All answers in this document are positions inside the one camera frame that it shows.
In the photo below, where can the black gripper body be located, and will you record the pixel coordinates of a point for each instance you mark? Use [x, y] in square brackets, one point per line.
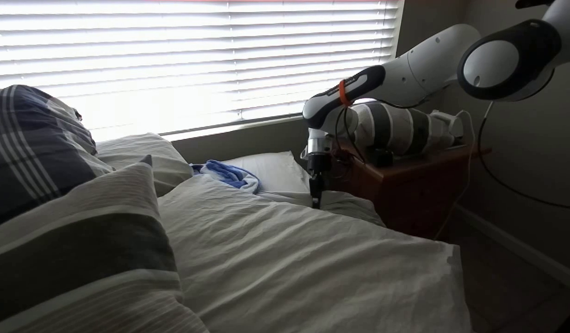
[316, 158]

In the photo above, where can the white bed sheet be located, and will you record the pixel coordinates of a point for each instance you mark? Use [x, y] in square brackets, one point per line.
[352, 206]

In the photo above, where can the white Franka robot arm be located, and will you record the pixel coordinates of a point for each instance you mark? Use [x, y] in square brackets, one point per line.
[415, 75]

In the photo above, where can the white mattress cover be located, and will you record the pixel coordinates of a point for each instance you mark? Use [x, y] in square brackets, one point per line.
[278, 169]

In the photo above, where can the large white pillow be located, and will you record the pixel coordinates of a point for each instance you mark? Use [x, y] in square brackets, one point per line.
[309, 271]

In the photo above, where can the blue striped cloth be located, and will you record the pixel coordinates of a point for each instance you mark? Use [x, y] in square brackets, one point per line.
[231, 175]

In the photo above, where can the grey striped bolster pillow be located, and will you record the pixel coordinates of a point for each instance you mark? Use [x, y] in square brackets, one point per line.
[396, 126]

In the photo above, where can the wooden nightstand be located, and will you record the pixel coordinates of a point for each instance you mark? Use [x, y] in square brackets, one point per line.
[415, 186]

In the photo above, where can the white window blinds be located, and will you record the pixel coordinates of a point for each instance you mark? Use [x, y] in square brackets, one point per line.
[193, 62]

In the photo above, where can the small cream pillow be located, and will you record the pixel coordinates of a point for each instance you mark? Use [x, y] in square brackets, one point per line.
[143, 158]

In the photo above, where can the grey white striped pillow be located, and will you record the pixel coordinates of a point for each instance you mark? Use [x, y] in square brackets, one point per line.
[81, 260]

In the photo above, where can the navy plaid pillow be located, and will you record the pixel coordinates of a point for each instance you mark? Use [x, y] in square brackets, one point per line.
[31, 149]

